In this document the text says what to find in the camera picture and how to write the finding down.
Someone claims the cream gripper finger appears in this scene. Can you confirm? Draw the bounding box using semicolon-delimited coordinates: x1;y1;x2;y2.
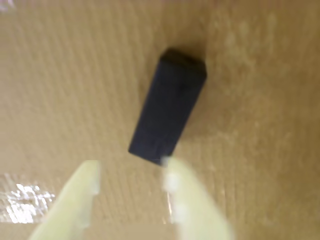
28;159;101;240
161;156;237;240

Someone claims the black rectangular block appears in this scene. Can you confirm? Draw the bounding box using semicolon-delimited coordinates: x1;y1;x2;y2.
127;47;208;167

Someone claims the clear packing tape strip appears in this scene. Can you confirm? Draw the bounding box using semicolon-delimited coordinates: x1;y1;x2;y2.
0;172;57;225

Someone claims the brown cardboard sheet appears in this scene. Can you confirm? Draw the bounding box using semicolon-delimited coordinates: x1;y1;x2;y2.
0;0;320;240

